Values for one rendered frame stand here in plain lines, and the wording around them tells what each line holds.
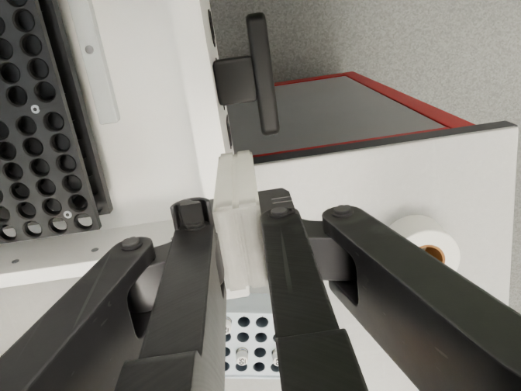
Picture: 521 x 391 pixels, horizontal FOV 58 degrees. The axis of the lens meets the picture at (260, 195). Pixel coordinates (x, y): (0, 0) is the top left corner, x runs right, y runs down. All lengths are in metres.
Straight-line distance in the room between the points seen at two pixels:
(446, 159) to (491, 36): 0.88
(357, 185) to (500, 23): 0.94
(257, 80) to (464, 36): 1.06
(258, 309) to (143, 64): 0.27
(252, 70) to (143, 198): 0.16
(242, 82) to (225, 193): 0.15
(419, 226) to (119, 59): 0.31
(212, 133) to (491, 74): 1.14
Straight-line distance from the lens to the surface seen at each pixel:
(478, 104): 1.37
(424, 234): 0.48
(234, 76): 0.30
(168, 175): 0.39
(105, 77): 0.37
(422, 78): 1.30
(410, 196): 0.51
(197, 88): 0.28
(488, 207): 0.55
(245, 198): 0.15
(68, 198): 0.35
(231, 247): 0.15
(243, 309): 0.50
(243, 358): 0.51
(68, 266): 0.38
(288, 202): 0.16
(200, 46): 0.28
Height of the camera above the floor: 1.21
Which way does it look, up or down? 70 degrees down
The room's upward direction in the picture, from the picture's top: 173 degrees clockwise
